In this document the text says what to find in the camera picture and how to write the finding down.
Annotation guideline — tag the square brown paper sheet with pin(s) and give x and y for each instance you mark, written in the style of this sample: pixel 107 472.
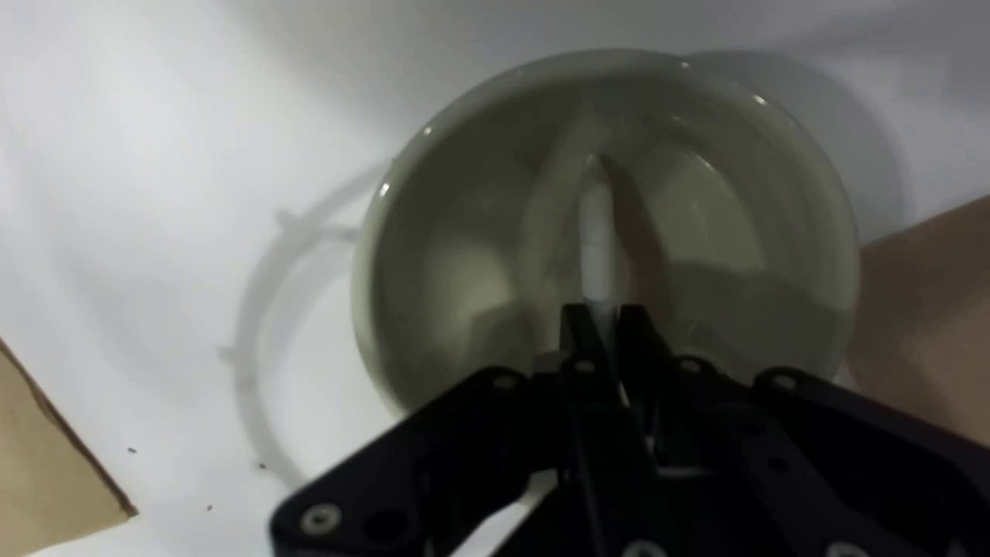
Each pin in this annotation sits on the square brown paper sheet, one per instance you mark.
pixel 929 321

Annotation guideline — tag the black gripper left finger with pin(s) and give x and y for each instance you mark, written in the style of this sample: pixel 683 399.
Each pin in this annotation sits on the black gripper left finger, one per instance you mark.
pixel 495 452

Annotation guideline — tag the pale green ceramic bowl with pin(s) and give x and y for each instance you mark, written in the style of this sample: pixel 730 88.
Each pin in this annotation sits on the pale green ceramic bowl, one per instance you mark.
pixel 464 226

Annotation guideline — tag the folded brown cardboard piece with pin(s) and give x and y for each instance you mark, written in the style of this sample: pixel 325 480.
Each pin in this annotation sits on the folded brown cardboard piece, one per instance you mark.
pixel 47 466

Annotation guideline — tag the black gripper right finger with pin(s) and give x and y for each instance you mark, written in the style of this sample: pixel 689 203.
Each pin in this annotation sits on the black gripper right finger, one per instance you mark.
pixel 783 452

